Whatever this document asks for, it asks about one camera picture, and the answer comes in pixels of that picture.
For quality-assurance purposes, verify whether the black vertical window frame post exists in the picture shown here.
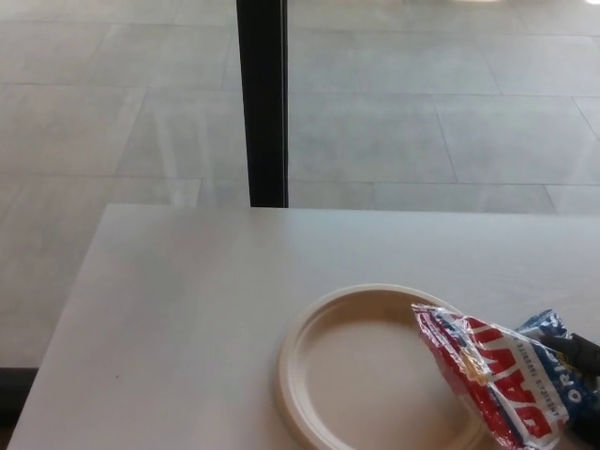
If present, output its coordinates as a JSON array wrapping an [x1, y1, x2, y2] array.
[[235, 0, 290, 209]]

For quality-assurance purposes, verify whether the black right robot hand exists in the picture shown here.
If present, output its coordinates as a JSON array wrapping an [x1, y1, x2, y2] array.
[[538, 330, 600, 377]]

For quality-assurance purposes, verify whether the red blue sunflower seed bag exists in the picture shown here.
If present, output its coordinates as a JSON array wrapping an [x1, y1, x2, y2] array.
[[410, 301, 600, 450]]

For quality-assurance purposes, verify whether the round beige paper plate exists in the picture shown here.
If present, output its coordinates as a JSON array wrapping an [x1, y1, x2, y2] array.
[[275, 281, 491, 450]]

